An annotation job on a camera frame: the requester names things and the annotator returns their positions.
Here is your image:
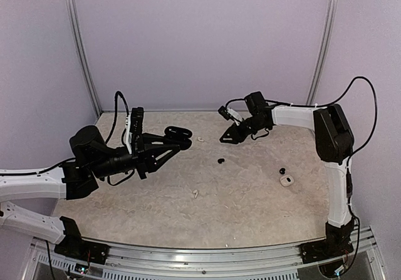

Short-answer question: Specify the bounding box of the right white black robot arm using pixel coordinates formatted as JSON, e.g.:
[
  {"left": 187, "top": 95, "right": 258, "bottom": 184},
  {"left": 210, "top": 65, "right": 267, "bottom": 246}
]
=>
[{"left": 218, "top": 91, "right": 356, "bottom": 257}]

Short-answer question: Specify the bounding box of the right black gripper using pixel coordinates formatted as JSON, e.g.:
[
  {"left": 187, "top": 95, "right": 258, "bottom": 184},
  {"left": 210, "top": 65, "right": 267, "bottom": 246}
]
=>
[{"left": 221, "top": 115, "right": 268, "bottom": 143}]

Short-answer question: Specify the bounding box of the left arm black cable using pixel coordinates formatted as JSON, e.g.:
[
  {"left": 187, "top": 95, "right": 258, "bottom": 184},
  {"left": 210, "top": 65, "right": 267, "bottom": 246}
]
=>
[{"left": 105, "top": 91, "right": 131, "bottom": 145}]

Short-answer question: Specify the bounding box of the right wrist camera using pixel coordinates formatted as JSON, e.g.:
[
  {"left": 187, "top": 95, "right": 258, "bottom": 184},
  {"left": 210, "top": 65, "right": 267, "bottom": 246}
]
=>
[{"left": 218, "top": 106, "right": 244, "bottom": 125}]

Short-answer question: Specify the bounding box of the aluminium frame post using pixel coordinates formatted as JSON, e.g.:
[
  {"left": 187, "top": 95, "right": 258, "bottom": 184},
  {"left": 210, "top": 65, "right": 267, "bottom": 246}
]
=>
[
  {"left": 66, "top": 0, "right": 102, "bottom": 118},
  {"left": 306, "top": 0, "right": 338, "bottom": 105}
]

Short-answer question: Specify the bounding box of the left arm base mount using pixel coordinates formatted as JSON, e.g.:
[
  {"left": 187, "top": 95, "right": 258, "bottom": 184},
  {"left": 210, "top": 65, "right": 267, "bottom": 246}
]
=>
[{"left": 55, "top": 241, "right": 110, "bottom": 265}]

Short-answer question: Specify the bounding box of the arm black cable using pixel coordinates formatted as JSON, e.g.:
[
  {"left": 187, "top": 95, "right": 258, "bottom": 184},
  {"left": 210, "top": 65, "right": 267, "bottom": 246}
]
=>
[
  {"left": 105, "top": 91, "right": 131, "bottom": 145},
  {"left": 225, "top": 76, "right": 378, "bottom": 218}
]

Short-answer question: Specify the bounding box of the white earbud charging case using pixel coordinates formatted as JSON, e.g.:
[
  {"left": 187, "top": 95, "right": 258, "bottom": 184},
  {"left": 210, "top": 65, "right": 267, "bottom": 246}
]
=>
[{"left": 279, "top": 175, "right": 294, "bottom": 187}]

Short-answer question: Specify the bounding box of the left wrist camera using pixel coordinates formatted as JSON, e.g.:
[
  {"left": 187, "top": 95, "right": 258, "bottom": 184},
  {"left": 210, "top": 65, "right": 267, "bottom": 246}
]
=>
[{"left": 123, "top": 106, "right": 144, "bottom": 155}]

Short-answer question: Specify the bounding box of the left aluminium frame post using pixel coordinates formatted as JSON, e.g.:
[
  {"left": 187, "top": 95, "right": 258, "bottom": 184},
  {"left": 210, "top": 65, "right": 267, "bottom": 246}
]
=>
[{"left": 66, "top": 0, "right": 102, "bottom": 118}]

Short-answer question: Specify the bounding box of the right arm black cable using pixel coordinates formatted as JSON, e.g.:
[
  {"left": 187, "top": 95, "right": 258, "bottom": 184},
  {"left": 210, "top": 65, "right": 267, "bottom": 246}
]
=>
[{"left": 225, "top": 76, "right": 378, "bottom": 218}]

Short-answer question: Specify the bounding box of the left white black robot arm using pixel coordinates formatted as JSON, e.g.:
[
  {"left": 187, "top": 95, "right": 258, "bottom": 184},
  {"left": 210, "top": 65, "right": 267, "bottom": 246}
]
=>
[{"left": 1, "top": 125, "right": 192, "bottom": 258}]

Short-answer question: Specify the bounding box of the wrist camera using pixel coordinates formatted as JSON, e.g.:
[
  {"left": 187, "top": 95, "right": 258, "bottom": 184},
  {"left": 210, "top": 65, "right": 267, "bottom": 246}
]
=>
[
  {"left": 218, "top": 106, "right": 244, "bottom": 125},
  {"left": 123, "top": 106, "right": 144, "bottom": 155}
]

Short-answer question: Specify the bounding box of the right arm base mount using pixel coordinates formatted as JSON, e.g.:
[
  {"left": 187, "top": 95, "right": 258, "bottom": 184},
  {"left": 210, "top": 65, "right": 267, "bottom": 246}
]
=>
[{"left": 299, "top": 239, "right": 354, "bottom": 264}]

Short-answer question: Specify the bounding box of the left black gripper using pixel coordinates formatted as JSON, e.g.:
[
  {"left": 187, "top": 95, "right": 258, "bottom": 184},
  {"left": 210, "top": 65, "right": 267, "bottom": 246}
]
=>
[{"left": 90, "top": 132, "right": 179, "bottom": 179}]

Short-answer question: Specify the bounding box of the black earbud charging case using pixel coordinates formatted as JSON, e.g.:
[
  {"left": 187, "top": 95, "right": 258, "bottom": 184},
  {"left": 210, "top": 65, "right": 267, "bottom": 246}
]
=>
[{"left": 164, "top": 126, "right": 193, "bottom": 150}]

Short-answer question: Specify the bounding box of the right aluminium frame post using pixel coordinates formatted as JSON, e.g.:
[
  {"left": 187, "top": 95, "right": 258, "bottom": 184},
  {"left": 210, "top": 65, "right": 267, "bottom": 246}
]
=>
[{"left": 306, "top": 0, "right": 338, "bottom": 105}]

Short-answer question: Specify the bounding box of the front aluminium rail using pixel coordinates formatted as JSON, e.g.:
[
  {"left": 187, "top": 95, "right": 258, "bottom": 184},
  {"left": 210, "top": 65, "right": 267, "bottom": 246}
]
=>
[{"left": 21, "top": 234, "right": 388, "bottom": 280}]

